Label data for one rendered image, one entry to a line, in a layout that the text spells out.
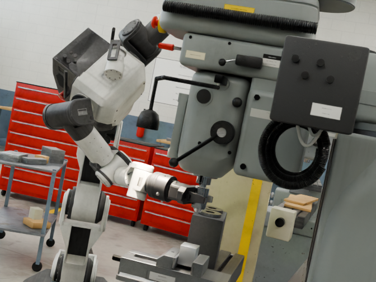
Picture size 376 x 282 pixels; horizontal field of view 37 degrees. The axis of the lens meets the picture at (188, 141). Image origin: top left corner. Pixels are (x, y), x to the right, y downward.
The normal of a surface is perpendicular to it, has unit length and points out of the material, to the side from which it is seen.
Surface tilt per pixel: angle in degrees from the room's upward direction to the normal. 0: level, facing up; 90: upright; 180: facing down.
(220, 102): 90
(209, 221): 90
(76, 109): 74
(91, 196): 81
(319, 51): 90
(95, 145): 95
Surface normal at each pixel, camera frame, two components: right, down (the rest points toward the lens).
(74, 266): 0.01, 0.52
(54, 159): 0.63, 0.16
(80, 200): 0.15, -0.07
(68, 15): -0.24, 0.00
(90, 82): 0.21, -0.45
